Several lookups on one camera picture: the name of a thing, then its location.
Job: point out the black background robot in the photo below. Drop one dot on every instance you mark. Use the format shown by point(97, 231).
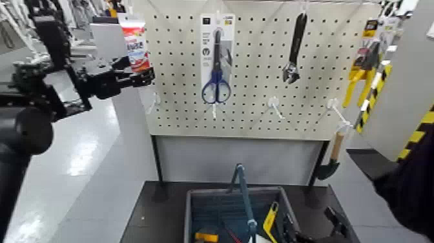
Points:
point(34, 6)

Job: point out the white peg hook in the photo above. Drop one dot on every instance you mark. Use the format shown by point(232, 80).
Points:
point(155, 100)
point(273, 101)
point(333, 103)
point(213, 110)

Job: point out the red white glue tube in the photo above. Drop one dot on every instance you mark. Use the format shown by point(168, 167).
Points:
point(135, 40)

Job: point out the blue scissors in white package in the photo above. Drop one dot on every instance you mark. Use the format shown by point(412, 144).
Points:
point(216, 76)

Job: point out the orange tool in crate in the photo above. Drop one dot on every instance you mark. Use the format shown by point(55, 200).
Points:
point(206, 237)

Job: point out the black adjustable wrench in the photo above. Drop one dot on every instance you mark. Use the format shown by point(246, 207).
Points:
point(297, 34)

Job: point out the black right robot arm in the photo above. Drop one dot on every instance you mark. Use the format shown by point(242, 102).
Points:
point(413, 190)

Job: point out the grey panel under pegboard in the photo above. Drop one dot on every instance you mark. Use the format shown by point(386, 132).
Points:
point(237, 159)

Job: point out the white zip tie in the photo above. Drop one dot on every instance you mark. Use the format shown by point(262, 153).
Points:
point(251, 223)

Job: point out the white partition panel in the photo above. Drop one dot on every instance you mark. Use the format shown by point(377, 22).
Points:
point(135, 135)

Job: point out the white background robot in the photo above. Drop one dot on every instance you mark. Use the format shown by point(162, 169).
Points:
point(13, 23)

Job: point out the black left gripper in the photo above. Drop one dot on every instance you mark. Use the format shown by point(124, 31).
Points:
point(98, 81)

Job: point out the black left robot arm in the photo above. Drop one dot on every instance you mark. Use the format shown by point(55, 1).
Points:
point(23, 129)

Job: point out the beige pegboard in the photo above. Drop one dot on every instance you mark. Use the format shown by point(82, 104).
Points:
point(307, 117)

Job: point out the pale column with hazard stripes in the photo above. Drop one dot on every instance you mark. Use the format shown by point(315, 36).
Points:
point(407, 84)

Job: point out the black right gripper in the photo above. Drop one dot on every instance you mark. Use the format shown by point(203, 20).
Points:
point(318, 240)

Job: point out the black pegboard stand post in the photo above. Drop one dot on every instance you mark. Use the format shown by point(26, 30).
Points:
point(157, 159)
point(318, 163)

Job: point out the yellow black tool package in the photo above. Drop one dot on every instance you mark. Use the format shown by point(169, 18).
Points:
point(370, 28)

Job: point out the grey crate with teal inside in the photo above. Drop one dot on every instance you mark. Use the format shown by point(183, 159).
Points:
point(217, 210)

